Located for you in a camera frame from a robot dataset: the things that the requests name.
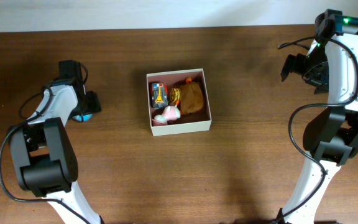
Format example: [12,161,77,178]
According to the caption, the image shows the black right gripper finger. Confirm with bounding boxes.
[303,61,329,95]
[280,54,306,82]

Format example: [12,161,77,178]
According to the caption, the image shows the brown plush toy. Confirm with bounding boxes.
[180,77,204,115]

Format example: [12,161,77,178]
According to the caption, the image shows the yellow round plastic toy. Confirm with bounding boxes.
[170,88,181,107]

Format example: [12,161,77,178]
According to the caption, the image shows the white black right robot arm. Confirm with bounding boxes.
[273,9,358,223]

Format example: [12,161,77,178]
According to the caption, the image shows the white cardboard box pink inside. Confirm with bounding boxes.
[146,68,212,136]

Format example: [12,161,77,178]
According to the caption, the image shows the white pink duck toy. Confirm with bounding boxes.
[152,106,181,126]

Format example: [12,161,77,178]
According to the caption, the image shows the grey red toy truck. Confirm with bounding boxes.
[150,82,169,110]

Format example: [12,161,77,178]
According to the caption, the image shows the blue toy ball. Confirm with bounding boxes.
[71,114,93,123]

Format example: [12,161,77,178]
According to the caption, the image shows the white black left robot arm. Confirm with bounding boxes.
[2,60,103,223]

